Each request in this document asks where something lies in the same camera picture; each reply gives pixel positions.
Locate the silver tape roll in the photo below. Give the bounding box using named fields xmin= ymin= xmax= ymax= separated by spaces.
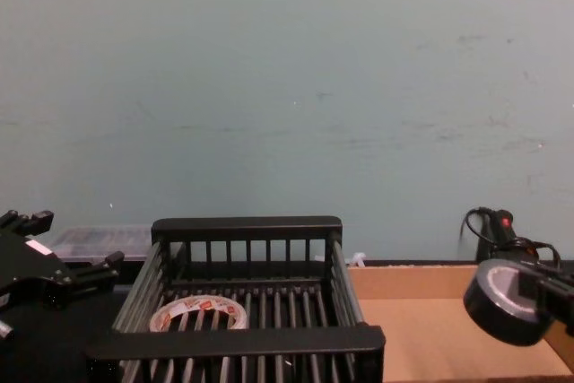
xmin=463 ymin=258 xmax=557 ymax=347

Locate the black corded tool red switch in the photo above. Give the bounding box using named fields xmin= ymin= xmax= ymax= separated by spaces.
xmin=461 ymin=206 xmax=574 ymax=276

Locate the black rack with steel bars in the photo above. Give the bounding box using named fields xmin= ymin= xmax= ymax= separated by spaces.
xmin=84 ymin=215 xmax=387 ymax=383

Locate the clear plastic case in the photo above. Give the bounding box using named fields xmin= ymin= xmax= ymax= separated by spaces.
xmin=48 ymin=224 xmax=153 ymax=263

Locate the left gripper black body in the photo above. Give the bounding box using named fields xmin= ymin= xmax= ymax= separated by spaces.
xmin=0 ymin=232 xmax=74 ymax=312

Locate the white tape roll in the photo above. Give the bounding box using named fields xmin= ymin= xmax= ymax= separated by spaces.
xmin=148 ymin=294 xmax=248 ymax=333

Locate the shallow brown cardboard tray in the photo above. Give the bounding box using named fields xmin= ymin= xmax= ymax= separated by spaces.
xmin=347 ymin=264 xmax=574 ymax=383

